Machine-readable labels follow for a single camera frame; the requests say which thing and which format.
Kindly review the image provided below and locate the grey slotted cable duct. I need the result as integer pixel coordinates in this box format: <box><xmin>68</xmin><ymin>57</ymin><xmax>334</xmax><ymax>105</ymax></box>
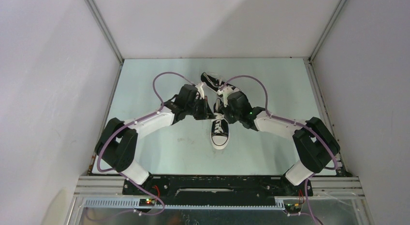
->
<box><xmin>84</xmin><ymin>197</ymin><xmax>285</xmax><ymax>210</ymax></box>

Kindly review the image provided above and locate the left controller board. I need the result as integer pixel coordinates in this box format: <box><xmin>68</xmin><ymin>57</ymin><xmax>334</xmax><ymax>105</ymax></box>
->
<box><xmin>138</xmin><ymin>198</ymin><xmax>156</xmax><ymax>207</ymax></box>

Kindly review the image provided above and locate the black canvas sneaker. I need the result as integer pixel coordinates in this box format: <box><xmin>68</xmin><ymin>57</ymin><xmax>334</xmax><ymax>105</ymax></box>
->
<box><xmin>210</xmin><ymin>98</ymin><xmax>230</xmax><ymax>150</ymax></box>
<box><xmin>200</xmin><ymin>72</ymin><xmax>225</xmax><ymax>96</ymax></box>

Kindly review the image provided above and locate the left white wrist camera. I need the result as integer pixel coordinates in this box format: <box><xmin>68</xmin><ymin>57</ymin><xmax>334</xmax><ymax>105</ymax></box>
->
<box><xmin>195</xmin><ymin>82</ymin><xmax>205</xmax><ymax>99</ymax></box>

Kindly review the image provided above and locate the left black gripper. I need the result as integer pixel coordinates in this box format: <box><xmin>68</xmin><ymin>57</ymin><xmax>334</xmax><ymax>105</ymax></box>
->
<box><xmin>185</xmin><ymin>95</ymin><xmax>215</xmax><ymax>120</ymax></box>

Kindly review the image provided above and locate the right controller board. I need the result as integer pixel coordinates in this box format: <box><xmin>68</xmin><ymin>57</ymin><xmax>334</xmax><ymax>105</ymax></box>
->
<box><xmin>284</xmin><ymin>203</ymin><xmax>303</xmax><ymax>214</ymax></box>

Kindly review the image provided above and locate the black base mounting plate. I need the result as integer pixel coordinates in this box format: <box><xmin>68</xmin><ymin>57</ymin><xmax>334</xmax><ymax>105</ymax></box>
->
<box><xmin>142</xmin><ymin>175</ymin><xmax>313</xmax><ymax>206</ymax></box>

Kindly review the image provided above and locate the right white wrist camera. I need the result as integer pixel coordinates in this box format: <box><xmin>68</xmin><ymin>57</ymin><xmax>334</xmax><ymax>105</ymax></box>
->
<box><xmin>217</xmin><ymin>86</ymin><xmax>235</xmax><ymax>107</ymax></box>

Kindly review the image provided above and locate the aluminium frame rail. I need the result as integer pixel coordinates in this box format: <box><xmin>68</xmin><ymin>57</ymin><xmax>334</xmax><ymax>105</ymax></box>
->
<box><xmin>310</xmin><ymin>177</ymin><xmax>365</xmax><ymax>200</ymax></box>

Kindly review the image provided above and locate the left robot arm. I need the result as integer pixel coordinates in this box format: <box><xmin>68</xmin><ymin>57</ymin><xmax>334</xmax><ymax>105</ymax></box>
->
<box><xmin>95</xmin><ymin>82</ymin><xmax>215</xmax><ymax>194</ymax></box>

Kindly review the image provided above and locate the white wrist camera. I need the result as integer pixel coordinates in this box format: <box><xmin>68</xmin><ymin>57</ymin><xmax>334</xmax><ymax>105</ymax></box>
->
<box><xmin>217</xmin><ymin>86</ymin><xmax>235</xmax><ymax>107</ymax></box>
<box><xmin>195</xmin><ymin>82</ymin><xmax>205</xmax><ymax>99</ymax></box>

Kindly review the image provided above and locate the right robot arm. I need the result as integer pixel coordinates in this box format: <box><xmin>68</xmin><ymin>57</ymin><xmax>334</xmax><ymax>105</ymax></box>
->
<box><xmin>222</xmin><ymin>91</ymin><xmax>340</xmax><ymax>195</ymax></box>

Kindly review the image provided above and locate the controller board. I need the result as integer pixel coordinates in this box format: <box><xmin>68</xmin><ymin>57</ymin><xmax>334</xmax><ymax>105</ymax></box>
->
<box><xmin>138</xmin><ymin>198</ymin><xmax>156</xmax><ymax>207</ymax></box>
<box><xmin>284</xmin><ymin>203</ymin><xmax>303</xmax><ymax>214</ymax></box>

